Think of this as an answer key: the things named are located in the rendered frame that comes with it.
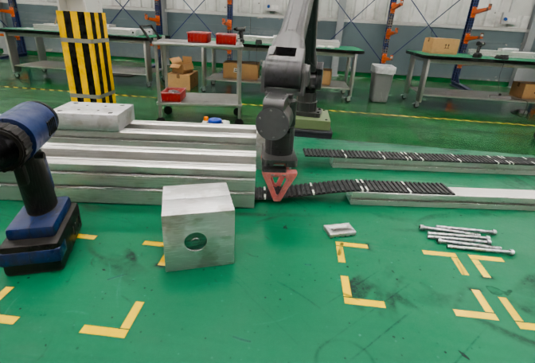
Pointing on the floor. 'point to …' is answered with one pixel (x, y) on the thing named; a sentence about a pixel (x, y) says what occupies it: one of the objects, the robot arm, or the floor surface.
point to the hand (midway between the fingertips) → (276, 192)
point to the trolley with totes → (178, 95)
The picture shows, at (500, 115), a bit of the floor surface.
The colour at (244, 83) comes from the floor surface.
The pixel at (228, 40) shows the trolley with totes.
